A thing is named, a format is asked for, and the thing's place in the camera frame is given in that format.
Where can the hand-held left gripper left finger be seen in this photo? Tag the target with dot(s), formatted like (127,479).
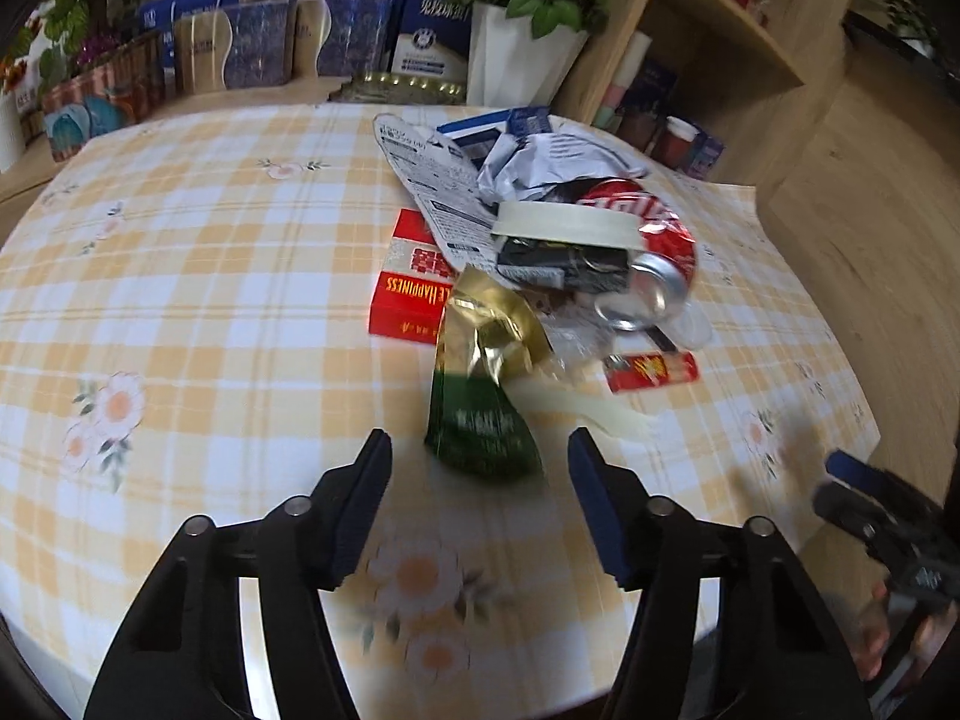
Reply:
(360,517)

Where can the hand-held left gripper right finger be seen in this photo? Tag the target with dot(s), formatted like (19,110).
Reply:
(600,517)

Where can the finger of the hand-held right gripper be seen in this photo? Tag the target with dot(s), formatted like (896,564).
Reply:
(862,469)
(844,506)

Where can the cream plastic fork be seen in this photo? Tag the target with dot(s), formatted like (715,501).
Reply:
(585,405)

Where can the small red packet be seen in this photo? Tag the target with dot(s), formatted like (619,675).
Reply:
(649,371)

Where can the green gold snack bag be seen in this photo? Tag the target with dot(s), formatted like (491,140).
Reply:
(480,405)

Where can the clear plastic wrapper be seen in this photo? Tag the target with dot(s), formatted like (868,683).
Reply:
(577,341)

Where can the red cigarette box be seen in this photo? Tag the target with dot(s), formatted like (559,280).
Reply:
(401,292)

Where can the black white pack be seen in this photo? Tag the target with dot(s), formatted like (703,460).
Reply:
(547,262)

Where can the crushed red soda can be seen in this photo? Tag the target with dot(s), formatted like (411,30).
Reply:
(660,240)

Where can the masking tape roll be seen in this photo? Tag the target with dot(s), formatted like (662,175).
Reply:
(562,223)

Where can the white printed carton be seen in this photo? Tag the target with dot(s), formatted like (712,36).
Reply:
(435,187)

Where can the white paper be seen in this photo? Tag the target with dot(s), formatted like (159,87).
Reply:
(540,157)

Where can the blue milk carton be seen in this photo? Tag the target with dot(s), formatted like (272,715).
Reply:
(469,136)

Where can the person's right hand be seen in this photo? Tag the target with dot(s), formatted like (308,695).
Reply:
(874,637)

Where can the small blue box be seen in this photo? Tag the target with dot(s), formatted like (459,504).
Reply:
(709,154)

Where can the red white cup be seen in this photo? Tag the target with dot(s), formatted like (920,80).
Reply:
(681,139)

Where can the gold metal tray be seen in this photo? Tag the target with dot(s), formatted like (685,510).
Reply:
(397,86)

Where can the pastel paper rolls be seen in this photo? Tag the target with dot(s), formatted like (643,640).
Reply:
(630,67)

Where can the wooden shelf unit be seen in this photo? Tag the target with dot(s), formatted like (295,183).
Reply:
(720,30)

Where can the white faceted vase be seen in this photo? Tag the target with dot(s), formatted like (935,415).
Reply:
(517,60)

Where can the blue white gift box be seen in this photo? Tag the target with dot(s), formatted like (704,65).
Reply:
(431,22)

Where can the wicker basket planter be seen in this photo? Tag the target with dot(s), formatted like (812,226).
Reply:
(82,90)

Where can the white ribbed vase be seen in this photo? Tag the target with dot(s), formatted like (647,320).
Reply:
(9,135)

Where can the blue paper gift bag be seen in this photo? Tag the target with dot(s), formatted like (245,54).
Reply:
(187,4)

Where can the green pink leafy plant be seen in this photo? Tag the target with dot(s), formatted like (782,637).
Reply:
(67,15)

